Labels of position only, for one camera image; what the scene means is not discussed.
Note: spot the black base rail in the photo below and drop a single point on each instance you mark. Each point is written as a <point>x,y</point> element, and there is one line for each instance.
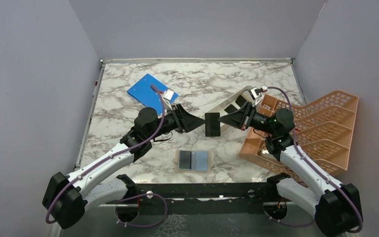
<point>203,198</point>

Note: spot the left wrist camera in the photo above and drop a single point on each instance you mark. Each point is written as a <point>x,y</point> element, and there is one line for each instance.
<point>166,98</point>

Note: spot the beige card holder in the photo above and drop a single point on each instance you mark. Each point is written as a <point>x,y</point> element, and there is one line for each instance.
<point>201,162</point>

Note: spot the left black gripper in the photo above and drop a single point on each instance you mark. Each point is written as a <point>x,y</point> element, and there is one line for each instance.
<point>184,121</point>

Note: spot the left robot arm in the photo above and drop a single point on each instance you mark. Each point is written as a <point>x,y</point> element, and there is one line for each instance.
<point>68,197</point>

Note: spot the orange plastic file rack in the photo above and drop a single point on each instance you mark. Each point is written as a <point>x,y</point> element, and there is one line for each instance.
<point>324,131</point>

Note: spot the stack of cards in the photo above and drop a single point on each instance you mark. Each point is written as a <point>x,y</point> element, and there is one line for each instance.
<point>236,104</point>

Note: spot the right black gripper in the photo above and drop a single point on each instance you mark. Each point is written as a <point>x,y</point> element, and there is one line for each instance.
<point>237,118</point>

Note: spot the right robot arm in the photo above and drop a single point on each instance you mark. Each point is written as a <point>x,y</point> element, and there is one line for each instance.
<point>334,206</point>

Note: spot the black credit card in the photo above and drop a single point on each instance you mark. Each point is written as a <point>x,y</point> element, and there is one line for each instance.
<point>184,160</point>
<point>212,125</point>

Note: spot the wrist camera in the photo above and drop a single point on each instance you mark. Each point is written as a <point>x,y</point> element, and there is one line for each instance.
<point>257,94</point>
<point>166,98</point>

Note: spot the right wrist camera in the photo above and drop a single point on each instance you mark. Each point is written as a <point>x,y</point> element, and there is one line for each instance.
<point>257,94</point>

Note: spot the blue plastic board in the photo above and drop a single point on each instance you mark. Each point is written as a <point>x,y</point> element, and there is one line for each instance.
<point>142,92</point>

